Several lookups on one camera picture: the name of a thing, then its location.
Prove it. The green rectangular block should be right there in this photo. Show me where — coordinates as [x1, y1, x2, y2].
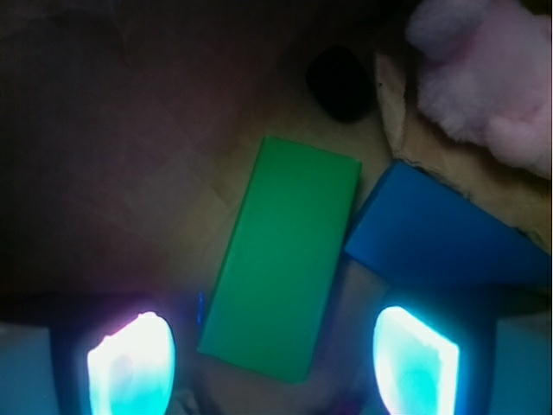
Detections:
[198, 137, 361, 383]

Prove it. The pink plush bunny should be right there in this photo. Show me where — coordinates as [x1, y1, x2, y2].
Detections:
[405, 1, 552, 179]

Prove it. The blue rectangular block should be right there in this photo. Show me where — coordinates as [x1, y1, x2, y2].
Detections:
[345, 162, 552, 285]

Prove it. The small black object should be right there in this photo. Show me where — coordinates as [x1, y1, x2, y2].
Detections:
[305, 44, 374, 123]

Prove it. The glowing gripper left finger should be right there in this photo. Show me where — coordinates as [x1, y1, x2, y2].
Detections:
[51, 302, 177, 415]

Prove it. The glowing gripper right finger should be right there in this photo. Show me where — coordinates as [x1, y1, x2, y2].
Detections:
[372, 297, 496, 415]

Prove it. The brown paper bag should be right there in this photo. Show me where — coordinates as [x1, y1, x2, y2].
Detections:
[0, 0, 553, 415]

